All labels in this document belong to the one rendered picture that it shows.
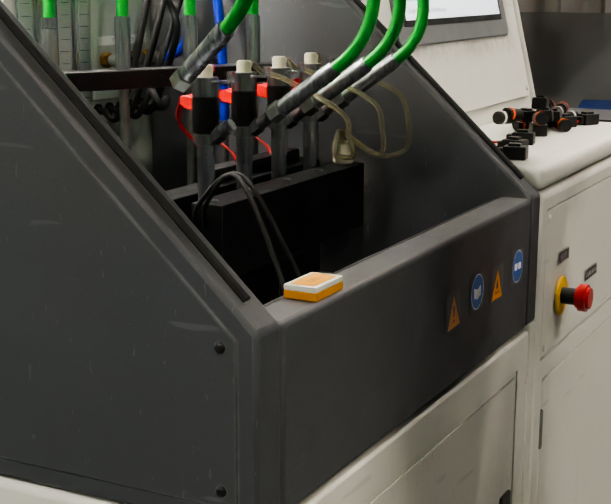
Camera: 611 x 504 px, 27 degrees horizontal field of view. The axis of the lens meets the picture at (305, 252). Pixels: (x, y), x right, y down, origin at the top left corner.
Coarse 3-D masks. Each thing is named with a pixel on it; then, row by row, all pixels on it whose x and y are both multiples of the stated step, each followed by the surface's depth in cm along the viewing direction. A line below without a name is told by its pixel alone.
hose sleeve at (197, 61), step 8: (216, 32) 113; (224, 32) 113; (208, 40) 114; (216, 40) 113; (224, 40) 113; (200, 48) 115; (208, 48) 115; (216, 48) 114; (192, 56) 116; (200, 56) 116; (208, 56) 115; (184, 64) 118; (192, 64) 117; (200, 64) 116; (184, 72) 118; (192, 72) 117; (200, 72) 118; (192, 80) 119
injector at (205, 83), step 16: (208, 80) 129; (208, 96) 129; (192, 112) 130; (208, 112) 129; (192, 128) 131; (208, 128) 130; (224, 128) 129; (208, 144) 130; (208, 160) 131; (208, 176) 131
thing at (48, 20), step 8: (48, 0) 137; (240, 0) 110; (248, 0) 110; (48, 8) 137; (232, 8) 111; (240, 8) 110; (248, 8) 111; (48, 16) 137; (232, 16) 111; (240, 16) 111; (48, 24) 137; (56, 24) 138; (224, 24) 112; (232, 24) 112; (232, 32) 113
